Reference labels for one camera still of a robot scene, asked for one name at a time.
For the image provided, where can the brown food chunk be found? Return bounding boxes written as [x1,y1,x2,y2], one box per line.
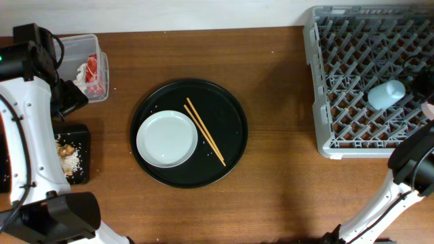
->
[56,144,75,158]

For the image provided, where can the round black serving tray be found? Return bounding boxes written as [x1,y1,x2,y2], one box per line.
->
[130,79,248,188]

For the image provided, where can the grey dishwasher rack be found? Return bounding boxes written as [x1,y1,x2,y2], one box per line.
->
[303,5,433,159]

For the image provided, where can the white plate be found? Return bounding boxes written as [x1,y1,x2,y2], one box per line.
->
[133,110,198,168]

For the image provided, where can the red snack wrapper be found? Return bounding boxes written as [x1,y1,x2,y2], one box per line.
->
[85,54,105,96]

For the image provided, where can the black rectangular tray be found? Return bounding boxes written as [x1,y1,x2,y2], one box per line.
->
[0,123,92,194]

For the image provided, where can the clear plastic bin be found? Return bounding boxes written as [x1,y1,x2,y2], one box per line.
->
[55,34,109,103]

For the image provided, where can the white bowl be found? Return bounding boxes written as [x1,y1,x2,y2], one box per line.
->
[421,102,434,121]

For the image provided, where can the wooden chopstick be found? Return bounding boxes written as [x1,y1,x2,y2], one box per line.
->
[186,98,224,160]
[183,104,226,167]

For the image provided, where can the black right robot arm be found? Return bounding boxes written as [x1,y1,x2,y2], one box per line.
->
[319,121,433,244]

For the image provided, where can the white tissue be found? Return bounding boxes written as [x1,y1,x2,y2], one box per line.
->
[73,63,87,95]

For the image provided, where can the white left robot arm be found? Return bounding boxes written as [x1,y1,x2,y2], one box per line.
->
[1,41,131,243]

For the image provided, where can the light blue plastic cup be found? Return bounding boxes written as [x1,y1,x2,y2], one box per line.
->
[368,80,406,110]

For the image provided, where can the rice and noodle scraps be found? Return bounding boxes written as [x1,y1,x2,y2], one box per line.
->
[55,135,82,177]

